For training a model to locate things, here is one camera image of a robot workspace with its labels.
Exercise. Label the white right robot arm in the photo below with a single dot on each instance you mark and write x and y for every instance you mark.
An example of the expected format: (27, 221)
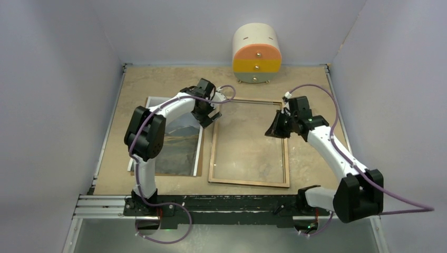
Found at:
(356, 196)

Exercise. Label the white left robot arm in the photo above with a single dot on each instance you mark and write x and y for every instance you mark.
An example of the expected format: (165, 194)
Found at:
(144, 137)

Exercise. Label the aluminium rail frame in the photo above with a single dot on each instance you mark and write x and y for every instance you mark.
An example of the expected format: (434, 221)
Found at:
(100, 226)

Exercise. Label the brown backing board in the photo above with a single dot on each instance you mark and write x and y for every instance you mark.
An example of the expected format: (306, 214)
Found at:
(200, 164)

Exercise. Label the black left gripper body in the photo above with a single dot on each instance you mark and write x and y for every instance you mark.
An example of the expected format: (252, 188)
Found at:
(201, 115)

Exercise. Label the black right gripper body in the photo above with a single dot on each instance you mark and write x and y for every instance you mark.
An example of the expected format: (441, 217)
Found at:
(293, 119)

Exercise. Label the small round drawer cabinet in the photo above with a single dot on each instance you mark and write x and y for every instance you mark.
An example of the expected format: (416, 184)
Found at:
(256, 56)

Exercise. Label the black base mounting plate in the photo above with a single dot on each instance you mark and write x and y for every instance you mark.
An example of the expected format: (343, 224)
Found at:
(281, 211)

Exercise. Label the landscape photo print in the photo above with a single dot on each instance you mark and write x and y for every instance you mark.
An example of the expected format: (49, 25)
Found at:
(166, 132)

